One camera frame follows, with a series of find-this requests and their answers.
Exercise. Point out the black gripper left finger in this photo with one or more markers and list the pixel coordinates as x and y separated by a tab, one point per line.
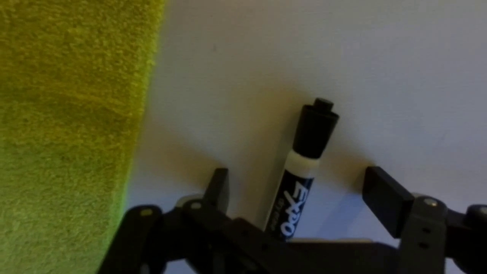
216	193

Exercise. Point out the yellow-green microfiber towel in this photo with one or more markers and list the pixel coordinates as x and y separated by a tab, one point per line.
73	81

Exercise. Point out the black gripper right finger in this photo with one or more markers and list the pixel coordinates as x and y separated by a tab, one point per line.
386	199

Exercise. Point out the black Expo dry-erase marker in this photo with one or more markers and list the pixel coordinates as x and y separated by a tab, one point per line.
315	126

